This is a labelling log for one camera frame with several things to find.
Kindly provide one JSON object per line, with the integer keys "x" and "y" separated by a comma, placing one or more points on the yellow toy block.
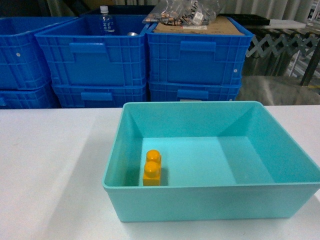
{"x": 152, "y": 168}

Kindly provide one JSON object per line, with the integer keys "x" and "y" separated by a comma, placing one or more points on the blue crate bottom right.
{"x": 176, "y": 92}

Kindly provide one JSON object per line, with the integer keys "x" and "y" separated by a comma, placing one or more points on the blue crate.
{"x": 40, "y": 98}
{"x": 78, "y": 54}
{"x": 80, "y": 96}
{"x": 23, "y": 65}
{"x": 200, "y": 59}
{"x": 176, "y": 92}

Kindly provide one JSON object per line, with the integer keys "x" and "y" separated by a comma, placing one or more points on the blue crate top right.
{"x": 200, "y": 59}

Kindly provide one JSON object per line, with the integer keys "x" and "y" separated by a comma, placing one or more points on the teal plastic tray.
{"x": 219, "y": 160}

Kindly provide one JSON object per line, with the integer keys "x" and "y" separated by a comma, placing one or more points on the silver metal can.
{"x": 132, "y": 34}

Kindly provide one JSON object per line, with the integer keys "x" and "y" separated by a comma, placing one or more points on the blue crate bottom middle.
{"x": 80, "y": 96}

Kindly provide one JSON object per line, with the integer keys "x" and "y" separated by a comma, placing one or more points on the blue crate top middle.
{"x": 78, "y": 54}

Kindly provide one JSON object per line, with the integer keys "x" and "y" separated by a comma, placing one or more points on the clear plastic water bottle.
{"x": 106, "y": 21}

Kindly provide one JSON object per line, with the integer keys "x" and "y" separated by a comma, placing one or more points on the clear bag of parts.
{"x": 185, "y": 12}

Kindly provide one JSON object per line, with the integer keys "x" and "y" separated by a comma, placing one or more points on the brown cardboard sheet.
{"x": 221, "y": 26}

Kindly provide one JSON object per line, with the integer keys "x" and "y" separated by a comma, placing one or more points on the blue crate bottom left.
{"x": 40, "y": 98}

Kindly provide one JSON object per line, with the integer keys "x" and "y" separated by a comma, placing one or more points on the blue crate top left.
{"x": 23, "y": 65}

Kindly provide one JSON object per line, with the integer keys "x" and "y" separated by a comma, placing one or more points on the grey scissor gate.
{"x": 270, "y": 53}

